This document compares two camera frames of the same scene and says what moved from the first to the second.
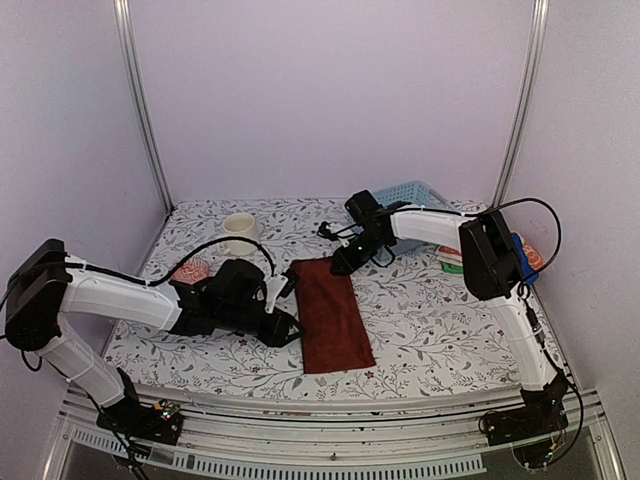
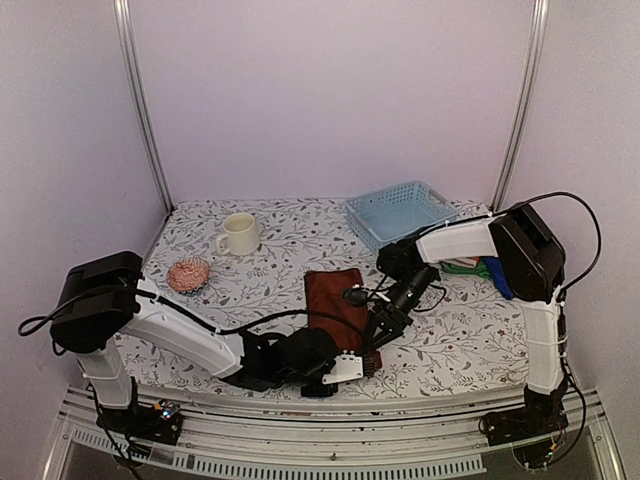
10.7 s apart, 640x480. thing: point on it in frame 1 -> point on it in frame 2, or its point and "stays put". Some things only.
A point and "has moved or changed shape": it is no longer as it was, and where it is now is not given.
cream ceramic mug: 239,225 stays put
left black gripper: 284,322 -> 324,393
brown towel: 333,329 has moved or changed shape
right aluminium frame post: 540,20 stays put
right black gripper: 347,267 -> 393,318
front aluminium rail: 377,436 stays put
